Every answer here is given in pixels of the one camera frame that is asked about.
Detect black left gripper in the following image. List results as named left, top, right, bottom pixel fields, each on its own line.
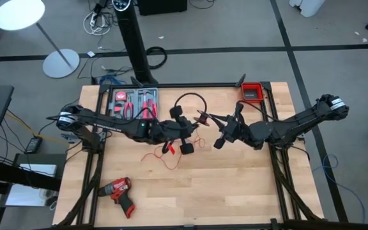
left=154, top=105, right=201, bottom=156

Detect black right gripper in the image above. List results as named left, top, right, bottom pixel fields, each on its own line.
left=208, top=101, right=255, bottom=150

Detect black wire spool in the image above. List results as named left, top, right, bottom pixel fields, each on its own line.
left=197, top=110, right=211, bottom=127

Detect red wire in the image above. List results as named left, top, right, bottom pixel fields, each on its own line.
left=141, top=114, right=209, bottom=171

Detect red plastic bin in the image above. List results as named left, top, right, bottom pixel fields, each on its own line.
left=241, top=82, right=265, bottom=104

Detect grey open tool case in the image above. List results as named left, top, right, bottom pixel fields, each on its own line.
left=108, top=88, right=160, bottom=121

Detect black tower fan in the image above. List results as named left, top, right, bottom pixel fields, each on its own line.
left=112, top=0, right=159, bottom=86

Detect black box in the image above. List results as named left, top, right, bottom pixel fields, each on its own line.
left=137, top=0, right=188, bottom=16

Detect white power strip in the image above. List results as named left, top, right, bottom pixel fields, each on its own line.
left=83, top=9, right=113, bottom=36

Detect white plastic object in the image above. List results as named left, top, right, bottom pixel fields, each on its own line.
left=288, top=0, right=326, bottom=18

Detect white flat panel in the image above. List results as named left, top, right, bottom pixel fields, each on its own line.
left=19, top=164, right=58, bottom=178
left=4, top=183, right=60, bottom=208

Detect black power adapter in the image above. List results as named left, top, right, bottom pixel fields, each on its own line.
left=24, top=136, right=43, bottom=155

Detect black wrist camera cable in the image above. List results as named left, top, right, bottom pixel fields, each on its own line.
left=173, top=92, right=208, bottom=119

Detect red-handled screwdriver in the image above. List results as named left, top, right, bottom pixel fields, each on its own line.
left=148, top=90, right=158, bottom=118

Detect red-handled hammer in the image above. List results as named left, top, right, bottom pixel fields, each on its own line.
left=138, top=90, right=150, bottom=119

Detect red-handled pliers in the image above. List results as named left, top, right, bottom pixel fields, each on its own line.
left=123, top=102, right=134, bottom=119

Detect black coiled cable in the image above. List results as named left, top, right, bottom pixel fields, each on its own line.
left=145, top=46, right=168, bottom=70

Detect short blue floor cable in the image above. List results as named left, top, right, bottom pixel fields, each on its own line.
left=99, top=75, right=123, bottom=86

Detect red cordless drill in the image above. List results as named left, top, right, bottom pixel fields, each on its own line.
left=98, top=177, right=137, bottom=220

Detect long blue floor cable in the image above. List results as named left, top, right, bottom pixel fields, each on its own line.
left=311, top=154, right=367, bottom=224

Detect yellow cable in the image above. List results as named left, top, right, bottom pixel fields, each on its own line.
left=4, top=113, right=70, bottom=146

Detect white round pedestal table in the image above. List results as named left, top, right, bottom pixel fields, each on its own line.
left=0, top=0, right=81, bottom=79

